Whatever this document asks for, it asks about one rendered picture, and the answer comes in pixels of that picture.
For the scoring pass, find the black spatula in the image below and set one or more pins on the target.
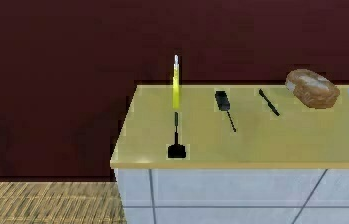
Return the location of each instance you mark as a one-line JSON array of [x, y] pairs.
[[222, 99], [176, 150]]

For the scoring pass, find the black knife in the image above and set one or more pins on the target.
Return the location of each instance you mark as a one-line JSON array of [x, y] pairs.
[[269, 103]]

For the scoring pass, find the yellow spray bottle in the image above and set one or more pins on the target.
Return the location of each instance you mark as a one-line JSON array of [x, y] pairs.
[[176, 87]]

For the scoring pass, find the white cupboard with yellow worktop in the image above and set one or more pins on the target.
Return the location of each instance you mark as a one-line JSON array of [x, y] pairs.
[[235, 160]]

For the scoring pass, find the brown bread loaf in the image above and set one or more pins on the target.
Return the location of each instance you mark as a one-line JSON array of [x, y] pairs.
[[312, 88]]

